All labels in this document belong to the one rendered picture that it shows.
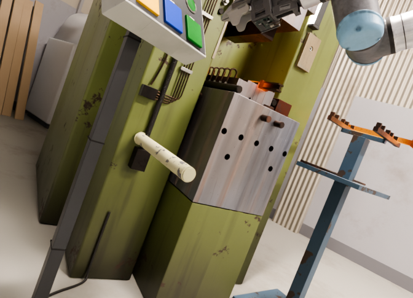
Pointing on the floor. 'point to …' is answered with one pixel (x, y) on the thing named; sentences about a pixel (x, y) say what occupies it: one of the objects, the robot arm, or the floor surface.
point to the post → (87, 164)
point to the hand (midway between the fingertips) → (225, 15)
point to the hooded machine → (54, 70)
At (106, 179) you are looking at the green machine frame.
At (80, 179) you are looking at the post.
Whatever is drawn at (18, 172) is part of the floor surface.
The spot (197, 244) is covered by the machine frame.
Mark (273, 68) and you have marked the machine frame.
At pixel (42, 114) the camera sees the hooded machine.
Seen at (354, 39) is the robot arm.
